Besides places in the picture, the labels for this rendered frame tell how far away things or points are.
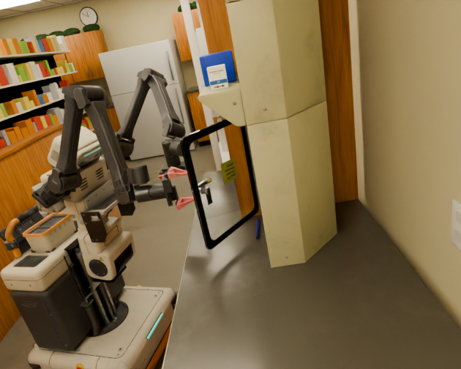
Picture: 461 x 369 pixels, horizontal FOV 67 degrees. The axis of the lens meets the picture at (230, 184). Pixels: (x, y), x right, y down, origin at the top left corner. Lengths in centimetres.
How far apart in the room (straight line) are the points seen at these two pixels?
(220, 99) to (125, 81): 518
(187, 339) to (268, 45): 78
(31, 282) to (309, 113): 150
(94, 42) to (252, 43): 571
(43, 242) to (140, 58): 438
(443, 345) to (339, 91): 86
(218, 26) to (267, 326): 96
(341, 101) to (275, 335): 85
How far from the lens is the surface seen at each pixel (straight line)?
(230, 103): 95
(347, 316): 99
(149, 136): 618
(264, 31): 94
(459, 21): 85
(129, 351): 205
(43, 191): 160
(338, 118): 140
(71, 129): 144
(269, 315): 101
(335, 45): 136
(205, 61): 113
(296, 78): 100
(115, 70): 612
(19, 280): 202
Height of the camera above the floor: 163
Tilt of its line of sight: 22 degrees down
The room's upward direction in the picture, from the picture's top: 11 degrees counter-clockwise
